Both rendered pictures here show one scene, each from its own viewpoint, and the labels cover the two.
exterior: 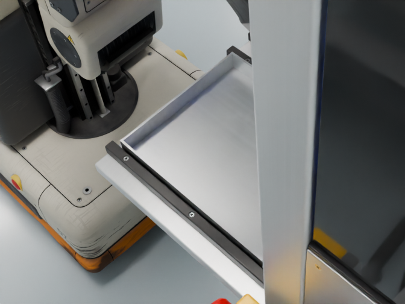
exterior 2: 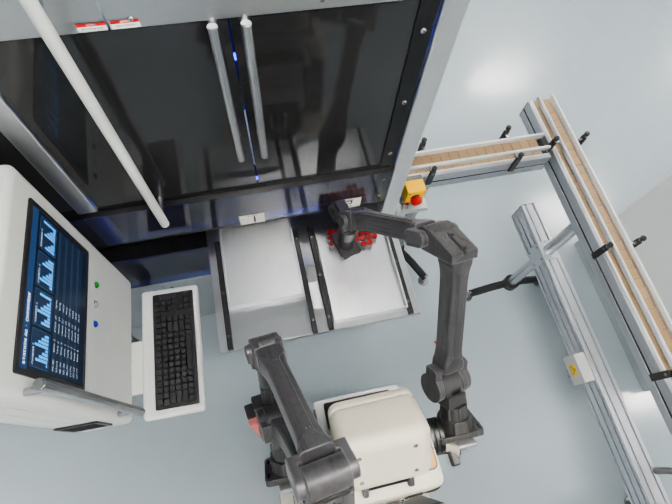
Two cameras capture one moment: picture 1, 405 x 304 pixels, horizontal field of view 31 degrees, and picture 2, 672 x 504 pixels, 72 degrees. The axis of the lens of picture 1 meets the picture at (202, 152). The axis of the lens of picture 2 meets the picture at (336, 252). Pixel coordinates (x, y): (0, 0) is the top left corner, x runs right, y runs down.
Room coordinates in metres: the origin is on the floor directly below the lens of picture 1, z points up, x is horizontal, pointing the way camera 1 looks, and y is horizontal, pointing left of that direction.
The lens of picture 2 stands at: (1.30, 0.02, 2.42)
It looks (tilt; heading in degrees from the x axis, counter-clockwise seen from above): 66 degrees down; 197
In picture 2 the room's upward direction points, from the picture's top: 8 degrees clockwise
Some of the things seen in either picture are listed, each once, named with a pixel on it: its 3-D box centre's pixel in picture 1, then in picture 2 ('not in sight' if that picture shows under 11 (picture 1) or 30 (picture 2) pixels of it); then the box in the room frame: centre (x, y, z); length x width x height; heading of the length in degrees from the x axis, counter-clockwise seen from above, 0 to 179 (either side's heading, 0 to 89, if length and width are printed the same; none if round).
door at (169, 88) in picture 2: not in sight; (148, 132); (0.81, -0.64, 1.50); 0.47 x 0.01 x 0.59; 127
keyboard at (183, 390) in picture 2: not in sight; (174, 346); (1.17, -0.55, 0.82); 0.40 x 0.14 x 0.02; 35
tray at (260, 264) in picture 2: not in sight; (259, 256); (0.77, -0.42, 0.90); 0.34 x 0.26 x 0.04; 37
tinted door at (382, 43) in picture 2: not in sight; (331, 107); (0.54, -0.28, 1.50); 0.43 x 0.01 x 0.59; 127
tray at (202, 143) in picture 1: (251, 155); (359, 270); (0.67, -0.08, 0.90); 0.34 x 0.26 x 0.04; 37
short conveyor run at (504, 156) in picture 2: not in sight; (466, 158); (0.04, 0.13, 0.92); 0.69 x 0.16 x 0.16; 127
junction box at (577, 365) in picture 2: not in sight; (578, 368); (0.51, 0.92, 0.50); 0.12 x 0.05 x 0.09; 37
